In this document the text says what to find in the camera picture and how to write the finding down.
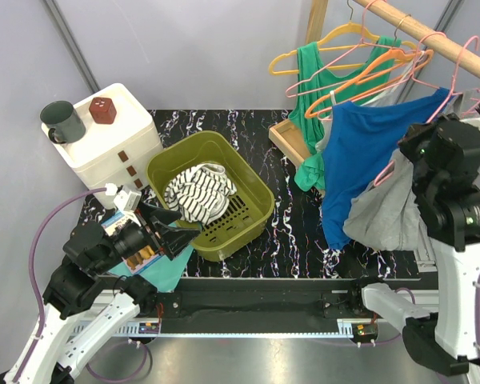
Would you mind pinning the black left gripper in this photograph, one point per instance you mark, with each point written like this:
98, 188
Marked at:
173, 239

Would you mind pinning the blue tank top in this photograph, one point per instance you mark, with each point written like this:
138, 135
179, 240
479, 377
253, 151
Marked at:
362, 139

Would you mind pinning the white cable duct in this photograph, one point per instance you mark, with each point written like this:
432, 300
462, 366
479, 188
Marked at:
326, 328

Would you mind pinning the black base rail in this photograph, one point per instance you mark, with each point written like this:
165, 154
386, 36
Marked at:
252, 295

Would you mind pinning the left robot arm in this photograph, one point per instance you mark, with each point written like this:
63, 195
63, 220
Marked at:
52, 354

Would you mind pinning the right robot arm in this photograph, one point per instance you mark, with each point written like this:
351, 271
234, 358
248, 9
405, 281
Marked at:
446, 341

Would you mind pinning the light grey tank top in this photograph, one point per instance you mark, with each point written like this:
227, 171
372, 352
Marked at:
380, 98

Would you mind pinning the orange plastic hanger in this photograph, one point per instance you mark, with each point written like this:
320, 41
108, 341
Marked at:
396, 54

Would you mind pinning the dark green mug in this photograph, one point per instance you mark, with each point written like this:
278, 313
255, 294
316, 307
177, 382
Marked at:
63, 123

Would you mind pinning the white drawer unit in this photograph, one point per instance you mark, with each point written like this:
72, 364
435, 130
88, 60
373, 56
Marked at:
116, 153

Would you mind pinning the yellow velvet hanger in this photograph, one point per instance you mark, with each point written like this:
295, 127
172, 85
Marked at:
345, 38

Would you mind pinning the dark red cube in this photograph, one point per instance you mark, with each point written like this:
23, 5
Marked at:
102, 110

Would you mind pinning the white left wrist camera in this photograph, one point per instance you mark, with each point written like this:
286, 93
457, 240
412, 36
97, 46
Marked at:
126, 197

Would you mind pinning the olive green plastic basket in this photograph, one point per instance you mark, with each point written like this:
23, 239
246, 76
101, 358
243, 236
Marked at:
249, 209

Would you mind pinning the black white striped tank top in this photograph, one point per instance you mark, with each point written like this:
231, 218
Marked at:
200, 193

